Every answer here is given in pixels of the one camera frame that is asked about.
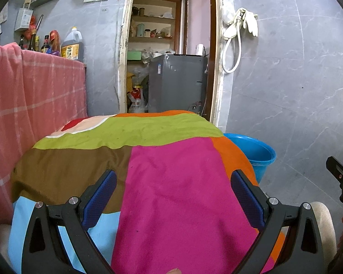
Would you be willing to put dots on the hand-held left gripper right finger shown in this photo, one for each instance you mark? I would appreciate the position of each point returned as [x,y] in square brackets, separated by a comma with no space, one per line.
[248,199]

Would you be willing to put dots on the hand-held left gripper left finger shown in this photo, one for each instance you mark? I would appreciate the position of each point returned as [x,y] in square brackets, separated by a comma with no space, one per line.
[101,195]

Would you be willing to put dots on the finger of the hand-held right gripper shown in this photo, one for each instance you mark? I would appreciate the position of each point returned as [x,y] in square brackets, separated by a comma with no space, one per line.
[337,168]

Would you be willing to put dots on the blue plastic bucket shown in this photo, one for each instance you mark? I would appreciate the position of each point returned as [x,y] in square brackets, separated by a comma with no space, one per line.
[254,155]

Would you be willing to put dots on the person's left hand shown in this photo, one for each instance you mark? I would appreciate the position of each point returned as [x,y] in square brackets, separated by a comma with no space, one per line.
[173,271]

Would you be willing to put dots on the person's right leg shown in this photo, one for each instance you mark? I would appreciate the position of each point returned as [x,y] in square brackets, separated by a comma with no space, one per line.
[327,228]

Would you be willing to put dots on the multicoloured patchwork blanket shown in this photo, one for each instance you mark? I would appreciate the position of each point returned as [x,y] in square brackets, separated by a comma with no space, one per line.
[174,191]

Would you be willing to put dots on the white red rice bag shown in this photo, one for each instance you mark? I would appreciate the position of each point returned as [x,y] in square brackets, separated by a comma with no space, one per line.
[136,102]

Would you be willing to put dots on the pink checked towel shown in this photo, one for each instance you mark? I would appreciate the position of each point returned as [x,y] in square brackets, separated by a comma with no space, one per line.
[37,91]

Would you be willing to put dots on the pile of plastic bags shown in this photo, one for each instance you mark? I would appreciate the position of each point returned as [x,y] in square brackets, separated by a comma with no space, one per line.
[138,72]

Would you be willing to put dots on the grey washing machine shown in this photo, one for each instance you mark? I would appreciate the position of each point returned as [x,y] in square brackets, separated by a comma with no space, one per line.
[177,84]

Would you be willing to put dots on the large cooking oil jug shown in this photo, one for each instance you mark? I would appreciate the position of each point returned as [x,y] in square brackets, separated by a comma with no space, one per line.
[72,48]

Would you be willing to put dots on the purple packet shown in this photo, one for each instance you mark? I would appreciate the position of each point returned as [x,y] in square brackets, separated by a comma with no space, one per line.
[53,52]

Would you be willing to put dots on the orange packet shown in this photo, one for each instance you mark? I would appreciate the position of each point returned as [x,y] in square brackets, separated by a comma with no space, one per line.
[56,45]

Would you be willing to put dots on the white kettle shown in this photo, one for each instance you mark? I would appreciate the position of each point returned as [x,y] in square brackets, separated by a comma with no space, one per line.
[199,50]

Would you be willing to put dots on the red-capped soy sauce bottle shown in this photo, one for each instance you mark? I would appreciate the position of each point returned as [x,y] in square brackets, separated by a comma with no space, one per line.
[45,45]

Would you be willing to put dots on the tall dark glass bottle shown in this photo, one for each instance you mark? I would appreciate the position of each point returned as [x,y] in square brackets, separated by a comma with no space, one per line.
[31,43]

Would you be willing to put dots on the white rubber gloves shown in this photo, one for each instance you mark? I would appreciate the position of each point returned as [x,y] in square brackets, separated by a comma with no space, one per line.
[251,22]

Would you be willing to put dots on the small dark bottle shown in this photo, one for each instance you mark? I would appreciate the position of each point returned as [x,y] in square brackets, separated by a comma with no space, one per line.
[21,42]

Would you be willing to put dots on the red plastic bag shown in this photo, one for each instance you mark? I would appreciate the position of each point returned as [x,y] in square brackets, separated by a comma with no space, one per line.
[32,27]

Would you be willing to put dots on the wooden shelf unit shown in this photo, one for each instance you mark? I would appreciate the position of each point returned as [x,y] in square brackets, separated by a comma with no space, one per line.
[154,20]

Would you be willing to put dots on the white utensil holder basket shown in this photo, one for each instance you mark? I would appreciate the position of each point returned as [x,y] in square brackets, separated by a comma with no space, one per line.
[23,20]

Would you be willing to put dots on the pink door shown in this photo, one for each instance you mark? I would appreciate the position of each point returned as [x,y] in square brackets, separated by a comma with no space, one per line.
[198,14]

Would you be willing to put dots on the beige hanging towel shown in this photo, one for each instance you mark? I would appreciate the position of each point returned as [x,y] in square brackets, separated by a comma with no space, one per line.
[5,12]

